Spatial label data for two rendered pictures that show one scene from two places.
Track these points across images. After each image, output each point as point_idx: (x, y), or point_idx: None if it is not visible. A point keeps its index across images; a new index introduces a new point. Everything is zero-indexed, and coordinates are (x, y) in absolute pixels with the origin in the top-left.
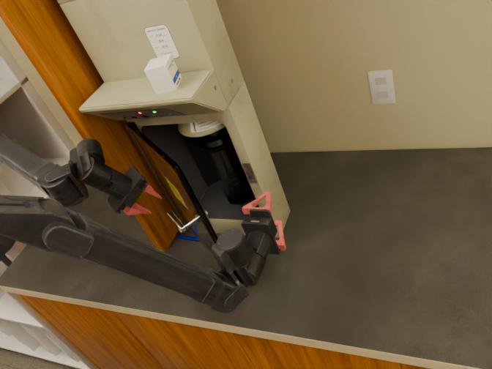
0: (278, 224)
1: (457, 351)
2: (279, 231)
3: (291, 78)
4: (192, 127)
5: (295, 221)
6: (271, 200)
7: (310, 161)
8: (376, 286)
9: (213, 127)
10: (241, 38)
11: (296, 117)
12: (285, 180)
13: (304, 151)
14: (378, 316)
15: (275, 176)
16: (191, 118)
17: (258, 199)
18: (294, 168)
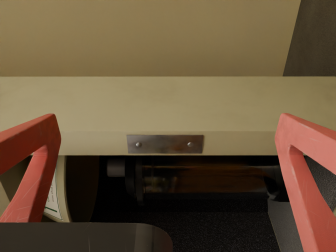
0: (289, 138)
1: None
2: (320, 160)
3: (157, 13)
4: (51, 212)
5: None
6: (4, 133)
7: (309, 15)
8: None
9: (54, 174)
10: (90, 68)
11: (228, 24)
12: (320, 71)
13: (295, 24)
14: None
15: (249, 81)
16: (1, 212)
17: (14, 198)
18: (309, 47)
